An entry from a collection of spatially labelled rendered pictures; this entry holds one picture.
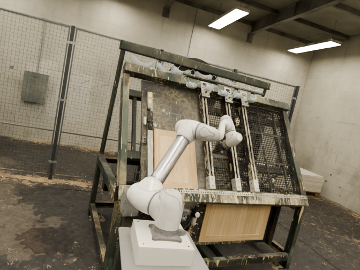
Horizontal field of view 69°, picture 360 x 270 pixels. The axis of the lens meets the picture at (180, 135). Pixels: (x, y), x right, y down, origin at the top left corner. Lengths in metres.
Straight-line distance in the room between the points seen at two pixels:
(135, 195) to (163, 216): 0.23
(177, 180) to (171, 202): 0.91
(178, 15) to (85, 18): 2.33
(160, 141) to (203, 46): 5.43
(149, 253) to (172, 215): 0.23
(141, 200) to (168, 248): 0.32
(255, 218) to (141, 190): 1.92
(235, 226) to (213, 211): 0.39
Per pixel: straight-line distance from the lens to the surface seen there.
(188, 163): 2.56
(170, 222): 1.60
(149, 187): 1.69
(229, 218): 3.10
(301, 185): 3.46
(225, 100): 3.09
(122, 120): 2.43
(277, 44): 8.77
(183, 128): 1.91
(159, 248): 1.57
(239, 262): 3.17
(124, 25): 7.32
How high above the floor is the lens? 1.65
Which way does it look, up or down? 7 degrees down
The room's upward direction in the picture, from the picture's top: 12 degrees clockwise
